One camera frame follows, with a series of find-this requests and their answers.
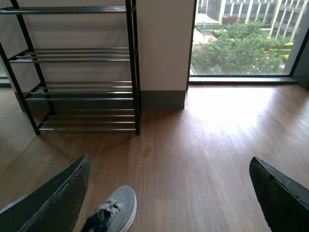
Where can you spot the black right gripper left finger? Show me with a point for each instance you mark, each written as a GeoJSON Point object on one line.
{"type": "Point", "coordinates": [53, 207]}

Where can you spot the grey sneaker white sole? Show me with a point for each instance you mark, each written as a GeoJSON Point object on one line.
{"type": "Point", "coordinates": [116, 214]}

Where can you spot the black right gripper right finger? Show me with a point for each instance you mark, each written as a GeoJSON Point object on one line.
{"type": "Point", "coordinates": [284, 202]}

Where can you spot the black metal shoe rack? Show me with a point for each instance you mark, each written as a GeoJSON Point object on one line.
{"type": "Point", "coordinates": [74, 65]}

